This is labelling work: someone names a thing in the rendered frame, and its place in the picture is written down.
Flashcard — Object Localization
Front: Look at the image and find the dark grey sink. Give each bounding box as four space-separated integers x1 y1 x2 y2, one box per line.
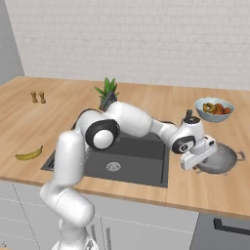
40 114 171 189

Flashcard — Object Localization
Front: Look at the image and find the grey cupboard handle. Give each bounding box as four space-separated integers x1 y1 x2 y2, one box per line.
104 227 112 250
90 224 99 247

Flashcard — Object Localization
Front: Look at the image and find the pale blue fruit bowl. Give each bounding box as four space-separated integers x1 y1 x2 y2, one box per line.
194 97 235 124

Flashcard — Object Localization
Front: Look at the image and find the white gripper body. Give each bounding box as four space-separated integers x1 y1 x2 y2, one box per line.
180 145 218 171

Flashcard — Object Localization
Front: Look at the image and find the dark grey dishwasher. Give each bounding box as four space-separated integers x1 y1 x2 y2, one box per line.
188 212 250 250

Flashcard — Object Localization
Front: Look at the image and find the yellow banana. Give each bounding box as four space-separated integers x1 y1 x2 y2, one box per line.
14 145 44 161

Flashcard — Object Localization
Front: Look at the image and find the black dishwasher handle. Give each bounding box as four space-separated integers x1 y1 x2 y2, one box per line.
213 217 250 236

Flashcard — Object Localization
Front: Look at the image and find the potted green plant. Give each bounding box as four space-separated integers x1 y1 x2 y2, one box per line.
94 76 120 112

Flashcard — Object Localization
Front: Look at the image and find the white cupboard door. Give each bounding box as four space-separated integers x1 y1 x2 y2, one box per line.
12 182 103 250
100 194 200 250

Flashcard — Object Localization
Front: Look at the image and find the grey metal colander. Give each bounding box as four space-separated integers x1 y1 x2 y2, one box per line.
192 142 246 176

